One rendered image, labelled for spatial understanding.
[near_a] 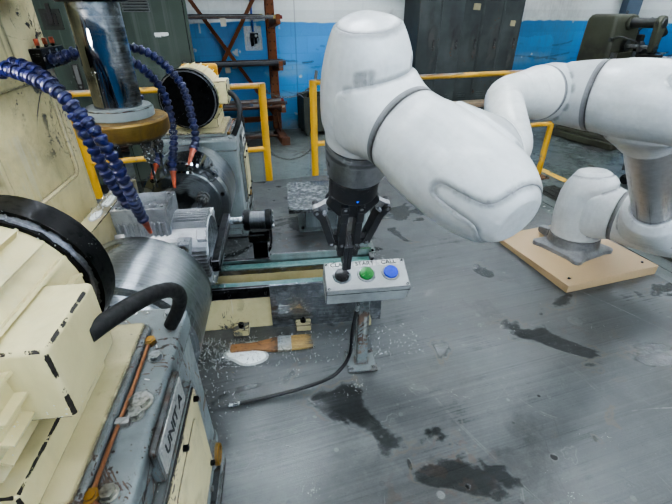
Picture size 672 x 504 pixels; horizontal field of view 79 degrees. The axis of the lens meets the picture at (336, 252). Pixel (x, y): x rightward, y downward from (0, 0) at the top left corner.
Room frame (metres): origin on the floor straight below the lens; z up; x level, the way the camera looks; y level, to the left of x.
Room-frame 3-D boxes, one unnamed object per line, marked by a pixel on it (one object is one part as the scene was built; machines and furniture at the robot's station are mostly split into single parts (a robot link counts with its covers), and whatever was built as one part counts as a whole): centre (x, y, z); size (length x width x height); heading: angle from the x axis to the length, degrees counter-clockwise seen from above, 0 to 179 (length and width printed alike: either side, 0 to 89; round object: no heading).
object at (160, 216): (0.87, 0.44, 1.11); 0.12 x 0.11 x 0.07; 97
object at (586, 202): (1.20, -0.81, 0.99); 0.18 x 0.16 x 0.22; 41
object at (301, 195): (1.46, 0.06, 0.86); 0.27 x 0.24 x 0.12; 7
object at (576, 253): (1.23, -0.79, 0.85); 0.22 x 0.18 x 0.06; 26
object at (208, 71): (1.51, 0.45, 1.16); 0.33 x 0.26 x 0.42; 7
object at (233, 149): (1.47, 0.48, 0.99); 0.35 x 0.31 x 0.37; 7
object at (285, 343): (0.76, 0.16, 0.80); 0.21 x 0.05 x 0.01; 98
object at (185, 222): (0.88, 0.40, 1.01); 0.20 x 0.19 x 0.19; 97
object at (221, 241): (0.92, 0.29, 1.01); 0.26 x 0.04 x 0.03; 7
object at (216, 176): (1.21, 0.45, 1.04); 0.41 x 0.25 x 0.25; 7
